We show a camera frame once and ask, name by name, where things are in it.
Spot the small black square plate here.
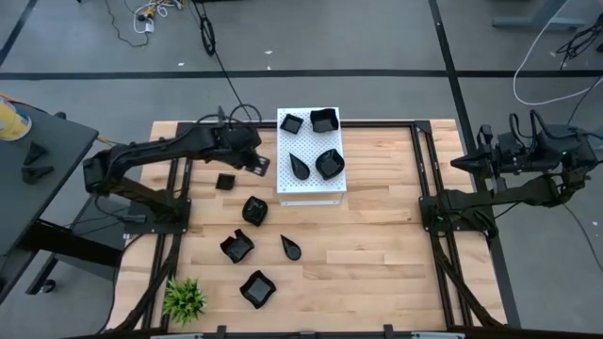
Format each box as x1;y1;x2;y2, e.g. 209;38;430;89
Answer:
279;113;305;136
215;172;236;192

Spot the black rounded wavy plate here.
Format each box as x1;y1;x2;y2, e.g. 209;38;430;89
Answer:
314;148;346;182
241;195;269;227

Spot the small green potted plant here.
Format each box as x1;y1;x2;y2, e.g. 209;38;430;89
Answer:
161;277;207;328

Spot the black triangular part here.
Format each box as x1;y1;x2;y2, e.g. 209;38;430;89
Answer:
22;141;50;167
20;165;56;186

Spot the white floor cable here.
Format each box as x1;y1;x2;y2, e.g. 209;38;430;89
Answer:
512;0;603;106

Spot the dark grey side desk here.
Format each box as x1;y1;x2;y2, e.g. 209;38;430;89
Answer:
0;100;126;305

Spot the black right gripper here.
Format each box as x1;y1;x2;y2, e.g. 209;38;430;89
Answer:
450;123;523;193

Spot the hanging black cable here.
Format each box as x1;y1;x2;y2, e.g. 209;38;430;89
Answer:
189;0;253;121

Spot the large black square wavy plate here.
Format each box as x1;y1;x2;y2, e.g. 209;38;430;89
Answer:
238;269;278;310

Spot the white power strip with cables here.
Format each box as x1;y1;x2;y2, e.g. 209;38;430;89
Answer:
132;0;184;35

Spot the yellow and blue canister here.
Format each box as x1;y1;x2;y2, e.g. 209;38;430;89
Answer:
0;95;33;143

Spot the black teardrop plate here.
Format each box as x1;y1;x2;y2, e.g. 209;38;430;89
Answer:
280;234;302;262
288;152;311;182

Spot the black aluminium frame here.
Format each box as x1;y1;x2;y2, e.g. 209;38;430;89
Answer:
140;120;510;339

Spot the black cable bundle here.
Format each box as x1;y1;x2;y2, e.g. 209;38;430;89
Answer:
96;230;185;333
429;230;505;329

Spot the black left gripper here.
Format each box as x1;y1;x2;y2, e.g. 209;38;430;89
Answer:
214;122;272;178

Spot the white perforated metal shelf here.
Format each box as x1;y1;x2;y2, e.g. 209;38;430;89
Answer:
275;106;348;207

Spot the thin black floor cable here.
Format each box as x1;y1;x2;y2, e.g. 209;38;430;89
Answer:
553;74;603;275
102;0;152;49

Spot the black cable tangle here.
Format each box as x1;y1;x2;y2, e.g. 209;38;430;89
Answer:
555;13;603;68

